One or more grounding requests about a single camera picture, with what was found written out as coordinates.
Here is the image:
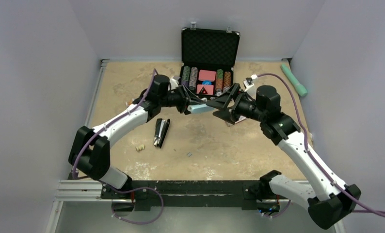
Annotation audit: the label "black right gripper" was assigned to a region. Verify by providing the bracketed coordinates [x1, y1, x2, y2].
[206, 83, 266, 124]

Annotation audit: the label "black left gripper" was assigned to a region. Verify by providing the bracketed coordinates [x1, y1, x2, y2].
[159, 84, 206, 115]

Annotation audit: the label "light blue stapler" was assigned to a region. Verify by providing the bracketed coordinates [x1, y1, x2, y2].
[194, 104, 214, 114]

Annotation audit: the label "black stapler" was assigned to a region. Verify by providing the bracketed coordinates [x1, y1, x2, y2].
[153, 118, 171, 148]

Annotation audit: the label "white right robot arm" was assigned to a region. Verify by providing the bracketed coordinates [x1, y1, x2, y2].
[207, 84, 361, 230]

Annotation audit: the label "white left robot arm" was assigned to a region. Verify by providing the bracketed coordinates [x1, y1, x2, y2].
[68, 70, 212, 199]

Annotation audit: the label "staple box red white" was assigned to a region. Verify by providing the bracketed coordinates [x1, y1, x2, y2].
[226, 116, 247, 127]

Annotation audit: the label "pink card deck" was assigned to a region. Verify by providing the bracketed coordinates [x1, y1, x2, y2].
[198, 69, 216, 82]

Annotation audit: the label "black poker chip case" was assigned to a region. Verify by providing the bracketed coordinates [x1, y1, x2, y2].
[178, 28, 241, 100]

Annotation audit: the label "small toy bottle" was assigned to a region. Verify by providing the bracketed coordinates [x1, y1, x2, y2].
[125, 99, 137, 107]

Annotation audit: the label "small beige staple strip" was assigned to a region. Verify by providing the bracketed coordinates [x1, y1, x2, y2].
[135, 144, 145, 152]

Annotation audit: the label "teal green cylinder tool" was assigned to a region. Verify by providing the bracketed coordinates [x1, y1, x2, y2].
[280, 64, 308, 97]

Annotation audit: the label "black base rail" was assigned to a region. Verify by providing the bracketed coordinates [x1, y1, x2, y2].
[101, 180, 286, 211]

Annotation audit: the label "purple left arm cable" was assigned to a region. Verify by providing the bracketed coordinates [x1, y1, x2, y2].
[71, 68, 164, 225]

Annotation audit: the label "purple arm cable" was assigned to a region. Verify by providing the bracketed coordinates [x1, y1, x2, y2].
[71, 68, 164, 225]
[252, 73, 385, 220]

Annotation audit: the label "aluminium frame rail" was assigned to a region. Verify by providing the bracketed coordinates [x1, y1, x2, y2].
[45, 58, 346, 233]

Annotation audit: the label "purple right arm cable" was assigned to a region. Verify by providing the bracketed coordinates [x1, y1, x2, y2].
[252, 73, 385, 220]

